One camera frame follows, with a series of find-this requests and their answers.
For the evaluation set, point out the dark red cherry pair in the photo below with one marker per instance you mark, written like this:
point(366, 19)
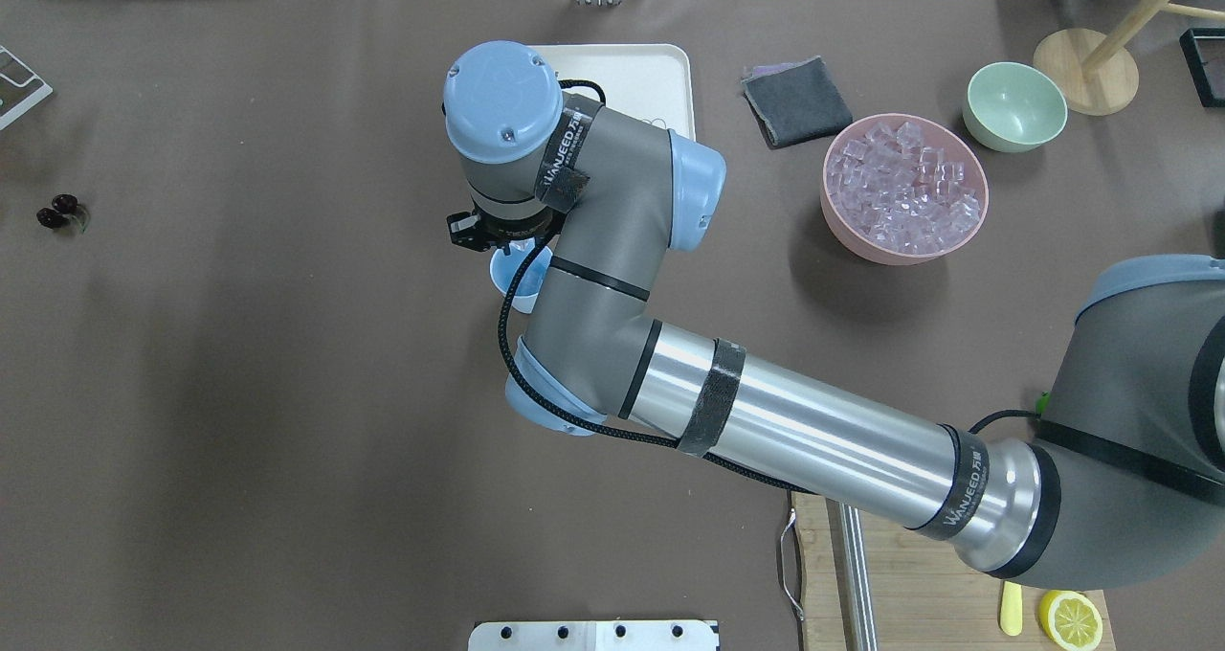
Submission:
point(64, 211)

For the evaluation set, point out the lemon half slice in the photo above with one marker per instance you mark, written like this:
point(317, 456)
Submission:
point(1070, 620)

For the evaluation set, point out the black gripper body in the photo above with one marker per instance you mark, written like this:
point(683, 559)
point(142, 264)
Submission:
point(514, 225)

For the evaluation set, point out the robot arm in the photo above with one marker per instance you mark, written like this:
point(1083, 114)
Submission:
point(1121, 483)

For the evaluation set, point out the grey folded cloth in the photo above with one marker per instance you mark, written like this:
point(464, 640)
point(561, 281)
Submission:
point(796, 102)

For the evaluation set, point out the wooden cutting board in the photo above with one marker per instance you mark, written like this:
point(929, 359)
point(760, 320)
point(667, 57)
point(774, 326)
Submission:
point(922, 595)

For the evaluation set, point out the black glass tray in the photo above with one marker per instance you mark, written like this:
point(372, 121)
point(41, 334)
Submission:
point(1203, 50)

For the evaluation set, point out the pink bowl of ice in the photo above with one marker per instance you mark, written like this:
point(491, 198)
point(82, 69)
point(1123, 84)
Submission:
point(899, 189)

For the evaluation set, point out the yellow plastic knife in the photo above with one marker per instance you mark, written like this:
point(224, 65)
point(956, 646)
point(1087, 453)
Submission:
point(1011, 614)

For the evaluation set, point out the wooden cup tree stand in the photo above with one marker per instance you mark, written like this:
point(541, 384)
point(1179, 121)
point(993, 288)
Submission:
point(1095, 72)

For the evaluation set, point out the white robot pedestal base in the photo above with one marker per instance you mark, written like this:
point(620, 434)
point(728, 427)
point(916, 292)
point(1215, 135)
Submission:
point(649, 634)

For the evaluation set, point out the mint green bowl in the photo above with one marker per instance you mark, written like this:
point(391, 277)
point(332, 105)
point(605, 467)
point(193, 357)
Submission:
point(1013, 108)

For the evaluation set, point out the steel muddler black tip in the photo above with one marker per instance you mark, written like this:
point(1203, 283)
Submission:
point(855, 580)

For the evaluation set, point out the cream rabbit serving tray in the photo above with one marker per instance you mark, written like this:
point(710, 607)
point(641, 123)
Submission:
point(651, 82)

